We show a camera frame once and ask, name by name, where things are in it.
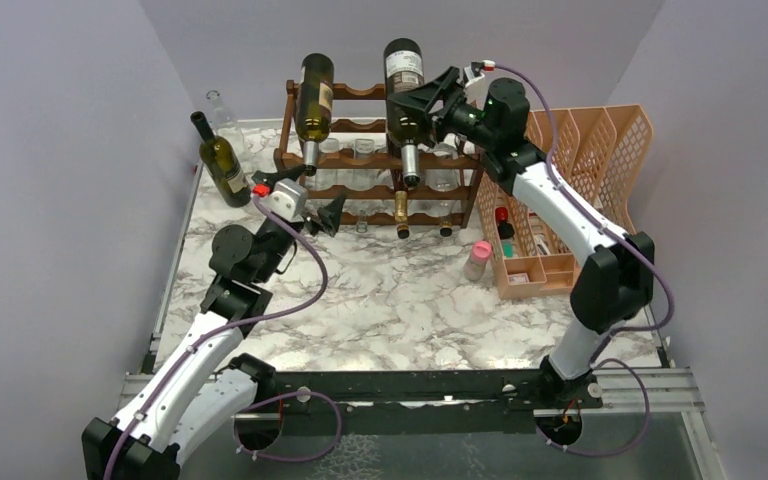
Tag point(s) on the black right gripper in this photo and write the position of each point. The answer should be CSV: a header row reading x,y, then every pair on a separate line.
x,y
424,98

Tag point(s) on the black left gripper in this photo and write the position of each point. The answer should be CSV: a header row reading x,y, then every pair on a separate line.
x,y
329,214

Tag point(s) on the green wine bottle white label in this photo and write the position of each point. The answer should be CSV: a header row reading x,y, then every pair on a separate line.
x,y
403,68

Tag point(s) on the green wine bottle cream label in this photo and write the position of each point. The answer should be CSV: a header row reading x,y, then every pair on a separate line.
x,y
222,164

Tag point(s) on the clear glass bottle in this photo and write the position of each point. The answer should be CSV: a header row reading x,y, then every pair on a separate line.
x,y
225,122

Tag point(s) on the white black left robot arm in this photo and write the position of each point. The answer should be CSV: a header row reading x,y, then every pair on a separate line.
x,y
193,394

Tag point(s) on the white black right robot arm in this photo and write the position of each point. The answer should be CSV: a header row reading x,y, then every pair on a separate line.
x,y
616,279

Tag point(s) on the clear glass in rack middle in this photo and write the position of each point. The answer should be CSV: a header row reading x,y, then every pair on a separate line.
x,y
361,180

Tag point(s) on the brown wooden wine rack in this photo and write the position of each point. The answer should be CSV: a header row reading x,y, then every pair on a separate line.
x,y
469,169

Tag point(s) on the clear bottle in lower rack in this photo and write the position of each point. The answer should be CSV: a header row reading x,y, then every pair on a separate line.
x,y
443,181

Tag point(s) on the dark bottle gold foil neck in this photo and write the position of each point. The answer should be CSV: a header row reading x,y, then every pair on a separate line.
x,y
401,203

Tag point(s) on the pink capped small bottle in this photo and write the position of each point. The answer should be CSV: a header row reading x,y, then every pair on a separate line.
x,y
476,263

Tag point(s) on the orange plastic file organizer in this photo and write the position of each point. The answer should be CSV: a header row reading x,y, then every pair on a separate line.
x,y
600,151

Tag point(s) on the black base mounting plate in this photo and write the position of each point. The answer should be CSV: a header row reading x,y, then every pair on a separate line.
x,y
411,403

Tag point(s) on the aluminium frame rail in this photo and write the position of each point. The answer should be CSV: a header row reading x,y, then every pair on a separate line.
x,y
622,390

